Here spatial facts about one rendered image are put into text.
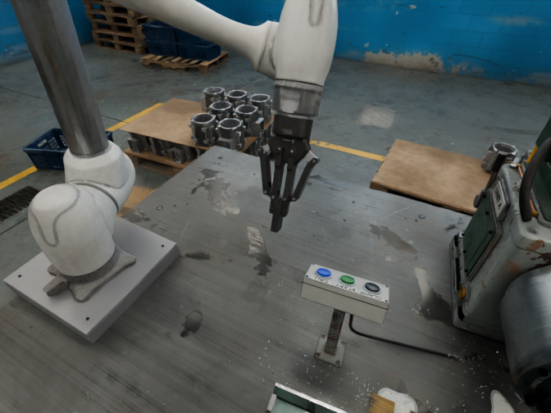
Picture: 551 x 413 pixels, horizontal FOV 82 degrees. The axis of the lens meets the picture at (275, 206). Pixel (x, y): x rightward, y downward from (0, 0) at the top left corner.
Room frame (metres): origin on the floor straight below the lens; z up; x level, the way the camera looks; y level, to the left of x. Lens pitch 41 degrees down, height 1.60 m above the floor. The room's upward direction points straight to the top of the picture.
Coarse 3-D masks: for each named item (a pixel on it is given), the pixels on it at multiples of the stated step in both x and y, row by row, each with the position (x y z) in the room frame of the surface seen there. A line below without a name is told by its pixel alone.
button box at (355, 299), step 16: (336, 272) 0.42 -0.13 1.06; (304, 288) 0.38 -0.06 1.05; (320, 288) 0.37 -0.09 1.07; (336, 288) 0.37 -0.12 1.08; (352, 288) 0.37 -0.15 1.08; (384, 288) 0.38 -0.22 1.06; (336, 304) 0.35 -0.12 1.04; (352, 304) 0.35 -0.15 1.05; (368, 304) 0.34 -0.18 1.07; (384, 304) 0.33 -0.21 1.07
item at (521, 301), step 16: (528, 272) 0.40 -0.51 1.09; (544, 272) 0.38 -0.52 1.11; (512, 288) 0.37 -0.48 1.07; (528, 288) 0.35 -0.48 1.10; (544, 288) 0.34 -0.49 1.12; (512, 304) 0.34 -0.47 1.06; (528, 304) 0.32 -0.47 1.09; (544, 304) 0.31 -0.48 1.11; (512, 320) 0.31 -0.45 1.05; (528, 320) 0.29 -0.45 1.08; (544, 320) 0.28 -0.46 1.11; (512, 336) 0.29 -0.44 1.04; (528, 336) 0.27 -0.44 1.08; (544, 336) 0.26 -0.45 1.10; (512, 352) 0.26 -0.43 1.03; (528, 352) 0.24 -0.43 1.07; (544, 352) 0.23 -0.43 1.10; (512, 368) 0.24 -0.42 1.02; (528, 368) 0.22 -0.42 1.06; (544, 368) 0.22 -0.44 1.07; (512, 384) 0.22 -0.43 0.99; (528, 384) 0.21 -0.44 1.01; (544, 384) 0.21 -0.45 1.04; (528, 400) 0.20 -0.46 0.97; (544, 400) 0.20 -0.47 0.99
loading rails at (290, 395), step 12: (276, 384) 0.24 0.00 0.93; (276, 396) 0.22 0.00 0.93; (288, 396) 0.22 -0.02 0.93; (300, 396) 0.22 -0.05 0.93; (276, 408) 0.21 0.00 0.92; (288, 408) 0.21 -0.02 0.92; (300, 408) 0.21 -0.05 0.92; (312, 408) 0.20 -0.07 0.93; (324, 408) 0.20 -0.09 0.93; (336, 408) 0.20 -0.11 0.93
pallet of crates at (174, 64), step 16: (144, 32) 5.61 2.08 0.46; (160, 32) 5.53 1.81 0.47; (176, 32) 5.43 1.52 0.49; (160, 48) 5.57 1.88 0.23; (176, 48) 5.47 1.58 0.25; (192, 48) 5.34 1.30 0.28; (208, 48) 5.25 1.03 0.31; (144, 64) 5.43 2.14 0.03; (176, 64) 5.23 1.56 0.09; (192, 64) 5.13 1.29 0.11; (208, 64) 5.13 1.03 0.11
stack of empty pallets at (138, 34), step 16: (96, 0) 6.74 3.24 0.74; (96, 16) 6.64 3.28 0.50; (112, 16) 6.34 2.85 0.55; (128, 16) 6.11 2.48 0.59; (144, 16) 6.29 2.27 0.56; (96, 32) 6.54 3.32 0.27; (112, 32) 6.38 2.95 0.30; (128, 32) 6.29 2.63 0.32; (112, 48) 6.41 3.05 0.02; (144, 48) 6.46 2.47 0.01
